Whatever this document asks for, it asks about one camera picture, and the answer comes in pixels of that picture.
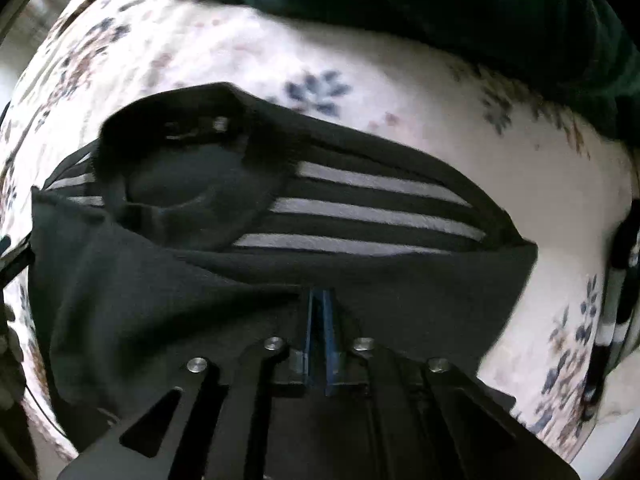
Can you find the black grey-striped shorts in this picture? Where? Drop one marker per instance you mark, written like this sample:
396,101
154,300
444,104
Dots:
150,300

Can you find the dark green cloth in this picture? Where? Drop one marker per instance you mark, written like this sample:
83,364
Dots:
450,15

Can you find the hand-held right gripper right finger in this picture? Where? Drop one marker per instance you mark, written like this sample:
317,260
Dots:
330,330

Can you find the white floral bed sheet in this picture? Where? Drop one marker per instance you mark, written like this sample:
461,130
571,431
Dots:
400,105

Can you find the black white striped cloth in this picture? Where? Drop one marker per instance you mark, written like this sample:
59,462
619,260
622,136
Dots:
620,310

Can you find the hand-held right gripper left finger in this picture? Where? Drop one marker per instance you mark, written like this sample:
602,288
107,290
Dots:
311,330

